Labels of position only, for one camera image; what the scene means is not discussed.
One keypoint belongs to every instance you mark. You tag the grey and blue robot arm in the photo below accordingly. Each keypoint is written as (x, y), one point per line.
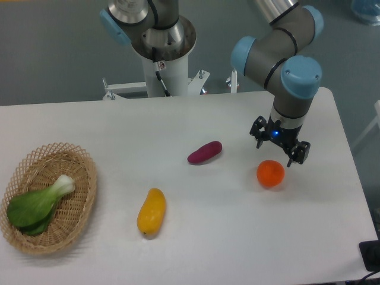
(272, 62)

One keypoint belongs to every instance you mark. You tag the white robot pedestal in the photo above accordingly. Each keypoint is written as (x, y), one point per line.
(164, 57)

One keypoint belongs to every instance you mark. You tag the purple sweet potato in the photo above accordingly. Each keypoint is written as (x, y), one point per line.
(205, 153)

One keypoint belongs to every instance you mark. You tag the blue bag in background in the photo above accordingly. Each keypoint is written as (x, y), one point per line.
(366, 11)

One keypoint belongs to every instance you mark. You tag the green bok choy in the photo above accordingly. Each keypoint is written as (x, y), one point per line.
(32, 212)

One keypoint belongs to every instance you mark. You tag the woven wicker basket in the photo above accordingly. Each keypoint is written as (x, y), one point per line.
(40, 169)

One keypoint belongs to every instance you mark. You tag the orange fruit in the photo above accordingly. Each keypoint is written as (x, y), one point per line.
(270, 173)

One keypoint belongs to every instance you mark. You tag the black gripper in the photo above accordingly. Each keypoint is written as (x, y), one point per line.
(283, 132)

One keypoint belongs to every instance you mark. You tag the black device at table edge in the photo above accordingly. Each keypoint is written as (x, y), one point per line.
(370, 254)

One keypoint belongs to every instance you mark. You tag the yellow mango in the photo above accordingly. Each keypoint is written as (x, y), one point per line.
(151, 215)

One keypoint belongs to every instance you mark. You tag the white frame at right edge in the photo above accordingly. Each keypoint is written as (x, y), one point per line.
(364, 135)

